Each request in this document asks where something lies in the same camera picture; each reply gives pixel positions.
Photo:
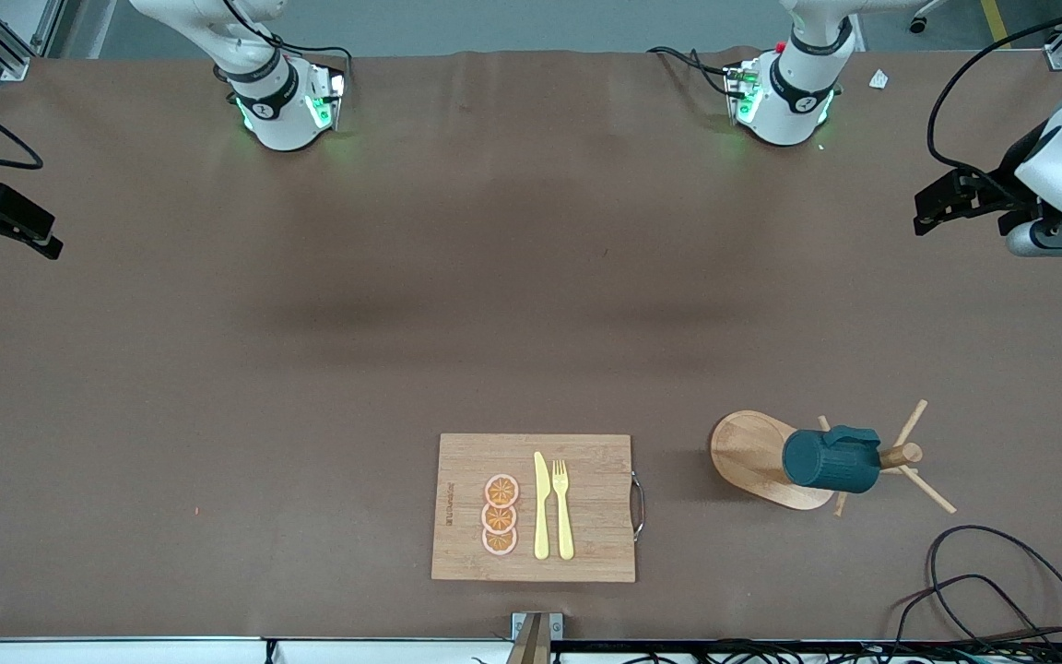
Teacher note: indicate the yellow plastic fork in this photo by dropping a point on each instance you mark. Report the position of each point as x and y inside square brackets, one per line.
[564, 516]

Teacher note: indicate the wooden mug tree stand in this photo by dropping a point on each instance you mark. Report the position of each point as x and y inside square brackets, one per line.
[748, 452]

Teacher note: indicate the black caster wheel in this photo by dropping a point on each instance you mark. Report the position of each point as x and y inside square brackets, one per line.
[918, 23]

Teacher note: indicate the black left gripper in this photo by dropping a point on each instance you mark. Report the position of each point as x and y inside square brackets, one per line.
[1001, 185]

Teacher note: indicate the dark teal cup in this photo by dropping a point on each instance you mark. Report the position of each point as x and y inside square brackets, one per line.
[826, 458]

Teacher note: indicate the metal bracket with strut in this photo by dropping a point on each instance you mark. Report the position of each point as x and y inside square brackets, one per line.
[536, 636]

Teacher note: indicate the yellow plastic knife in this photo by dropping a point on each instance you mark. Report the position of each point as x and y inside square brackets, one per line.
[541, 507]

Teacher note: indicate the small white paper scrap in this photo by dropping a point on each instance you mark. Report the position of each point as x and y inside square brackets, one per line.
[879, 79]

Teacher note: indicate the orange slice toy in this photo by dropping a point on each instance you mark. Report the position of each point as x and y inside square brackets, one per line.
[499, 518]
[499, 543]
[501, 490]

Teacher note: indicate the large table cover mat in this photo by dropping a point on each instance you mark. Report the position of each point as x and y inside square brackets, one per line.
[218, 415]

